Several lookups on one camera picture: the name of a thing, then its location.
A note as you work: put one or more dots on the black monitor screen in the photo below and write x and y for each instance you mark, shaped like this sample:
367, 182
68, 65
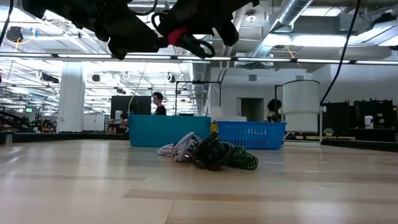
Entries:
136, 105

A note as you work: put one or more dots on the black ceiling-mounted device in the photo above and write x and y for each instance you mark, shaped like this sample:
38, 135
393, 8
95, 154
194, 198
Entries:
14, 34

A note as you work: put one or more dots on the yellow slotted plastic basket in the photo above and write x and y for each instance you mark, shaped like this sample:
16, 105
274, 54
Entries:
214, 130

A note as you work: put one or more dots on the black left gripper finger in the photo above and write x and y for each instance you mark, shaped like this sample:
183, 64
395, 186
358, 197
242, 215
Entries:
133, 23
136, 43

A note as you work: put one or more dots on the black beam with light strips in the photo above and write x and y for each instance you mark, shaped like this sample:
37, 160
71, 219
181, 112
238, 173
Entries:
84, 56

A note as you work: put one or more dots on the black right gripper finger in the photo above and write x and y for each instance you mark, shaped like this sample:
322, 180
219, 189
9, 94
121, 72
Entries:
196, 11
225, 29

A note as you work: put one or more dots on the white ceiling sensor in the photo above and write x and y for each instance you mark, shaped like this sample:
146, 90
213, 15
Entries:
250, 17

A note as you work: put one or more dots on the white cylindrical container on stand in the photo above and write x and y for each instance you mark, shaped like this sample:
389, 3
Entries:
301, 102

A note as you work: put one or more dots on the blue slotted plastic basket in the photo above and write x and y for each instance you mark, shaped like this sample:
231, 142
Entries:
252, 137

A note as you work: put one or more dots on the teal plastic bin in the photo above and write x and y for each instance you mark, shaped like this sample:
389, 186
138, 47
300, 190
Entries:
168, 130

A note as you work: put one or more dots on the white canister with blue lid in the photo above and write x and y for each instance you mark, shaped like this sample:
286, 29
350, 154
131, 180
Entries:
118, 115
368, 123

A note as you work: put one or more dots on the black aluminium table frame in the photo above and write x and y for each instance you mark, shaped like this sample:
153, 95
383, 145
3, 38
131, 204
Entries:
62, 137

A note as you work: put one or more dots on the person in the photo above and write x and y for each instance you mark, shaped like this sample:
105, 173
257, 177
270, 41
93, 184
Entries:
274, 105
160, 110

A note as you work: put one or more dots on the white building pillar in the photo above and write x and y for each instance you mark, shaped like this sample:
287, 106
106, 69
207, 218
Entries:
71, 99

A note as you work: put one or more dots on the white cabinet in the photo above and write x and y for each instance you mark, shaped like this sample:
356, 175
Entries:
93, 123

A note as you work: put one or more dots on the black cabinets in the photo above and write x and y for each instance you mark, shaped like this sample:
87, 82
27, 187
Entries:
373, 109

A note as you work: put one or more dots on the silver ventilation duct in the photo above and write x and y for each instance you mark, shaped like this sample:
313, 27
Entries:
199, 74
292, 12

